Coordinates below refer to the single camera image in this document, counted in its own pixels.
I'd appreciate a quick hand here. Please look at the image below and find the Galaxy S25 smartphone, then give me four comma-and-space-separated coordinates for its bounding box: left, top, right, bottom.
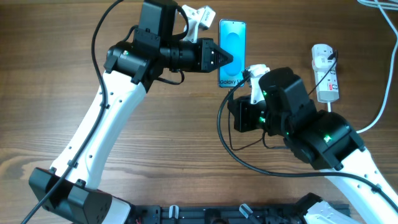
218, 19, 246, 88

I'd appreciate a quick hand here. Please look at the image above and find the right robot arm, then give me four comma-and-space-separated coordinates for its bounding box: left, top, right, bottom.
227, 64, 397, 223

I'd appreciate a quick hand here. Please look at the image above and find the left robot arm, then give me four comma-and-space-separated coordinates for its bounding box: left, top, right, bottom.
29, 1, 233, 223

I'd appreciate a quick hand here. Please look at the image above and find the white USB charger plug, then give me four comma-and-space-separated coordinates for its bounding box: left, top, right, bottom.
312, 53, 336, 72

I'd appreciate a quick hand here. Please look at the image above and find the white power strip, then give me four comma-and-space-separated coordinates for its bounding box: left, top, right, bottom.
312, 44, 340, 103

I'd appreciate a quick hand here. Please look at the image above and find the white power strip cord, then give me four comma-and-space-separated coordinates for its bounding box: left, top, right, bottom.
326, 0, 398, 134

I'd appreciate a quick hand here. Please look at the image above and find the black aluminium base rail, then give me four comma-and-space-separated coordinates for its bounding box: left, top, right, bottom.
126, 204, 307, 224

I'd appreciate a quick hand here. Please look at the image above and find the white cable bundle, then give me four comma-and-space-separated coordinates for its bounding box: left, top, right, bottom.
356, 0, 398, 11

